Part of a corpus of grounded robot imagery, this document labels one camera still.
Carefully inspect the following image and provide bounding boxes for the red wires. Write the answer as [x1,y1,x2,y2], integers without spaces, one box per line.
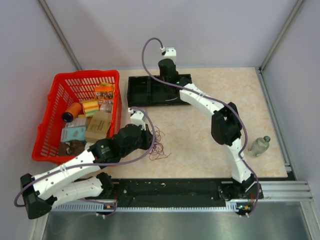
[148,124,172,162]

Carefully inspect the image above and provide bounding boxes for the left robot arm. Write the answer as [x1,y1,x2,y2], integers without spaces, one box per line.
[17,123,156,220]

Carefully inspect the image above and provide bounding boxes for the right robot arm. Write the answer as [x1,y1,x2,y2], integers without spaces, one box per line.
[158,58,261,202]

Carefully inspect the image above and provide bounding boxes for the brown cardboard box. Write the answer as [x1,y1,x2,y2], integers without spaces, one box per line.
[84,111,112,143]

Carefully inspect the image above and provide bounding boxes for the pink wrapped package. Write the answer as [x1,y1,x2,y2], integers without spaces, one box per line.
[99,103,113,113]

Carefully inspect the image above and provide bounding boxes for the black three-compartment tray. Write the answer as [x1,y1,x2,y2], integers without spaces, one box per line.
[127,76,188,107]

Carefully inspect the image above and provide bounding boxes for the white round container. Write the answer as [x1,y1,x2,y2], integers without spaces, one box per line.
[84,142,93,150]

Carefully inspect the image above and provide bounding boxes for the orange snack package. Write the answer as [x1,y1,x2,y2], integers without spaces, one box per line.
[94,82,115,105]

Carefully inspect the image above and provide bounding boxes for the yellow green striped roll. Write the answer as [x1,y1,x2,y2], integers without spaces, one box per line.
[81,99,100,117]

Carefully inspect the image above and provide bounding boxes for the pink white box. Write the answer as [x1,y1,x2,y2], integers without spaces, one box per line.
[65,117,89,128]

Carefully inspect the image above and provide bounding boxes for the teal small box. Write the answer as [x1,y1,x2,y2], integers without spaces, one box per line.
[60,126,86,143]

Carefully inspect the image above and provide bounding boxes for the brown furry item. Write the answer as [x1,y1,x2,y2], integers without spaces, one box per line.
[58,140,85,157]

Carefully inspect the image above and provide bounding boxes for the orange black cylinder can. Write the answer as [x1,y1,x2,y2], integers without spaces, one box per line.
[61,102,82,123]

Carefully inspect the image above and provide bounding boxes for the red plastic basket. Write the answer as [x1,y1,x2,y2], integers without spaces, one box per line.
[32,70,122,165]

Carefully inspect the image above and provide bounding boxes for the clear plastic bottle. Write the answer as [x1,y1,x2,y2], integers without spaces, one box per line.
[248,135,271,158]

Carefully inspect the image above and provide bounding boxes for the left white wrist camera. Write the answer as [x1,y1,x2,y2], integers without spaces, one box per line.
[128,108,147,131]

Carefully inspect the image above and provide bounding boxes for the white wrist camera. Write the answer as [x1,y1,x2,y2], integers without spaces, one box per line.
[160,47,177,64]
[128,108,147,131]

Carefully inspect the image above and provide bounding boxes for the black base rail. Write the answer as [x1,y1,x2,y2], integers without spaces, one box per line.
[95,178,264,208]

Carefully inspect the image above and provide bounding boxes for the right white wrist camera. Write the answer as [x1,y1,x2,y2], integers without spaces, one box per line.
[160,47,177,64]

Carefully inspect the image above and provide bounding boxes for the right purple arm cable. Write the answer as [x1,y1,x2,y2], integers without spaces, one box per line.
[141,37,262,218]

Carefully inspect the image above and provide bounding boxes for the white slotted cable duct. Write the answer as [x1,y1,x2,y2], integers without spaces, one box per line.
[51,201,115,212]

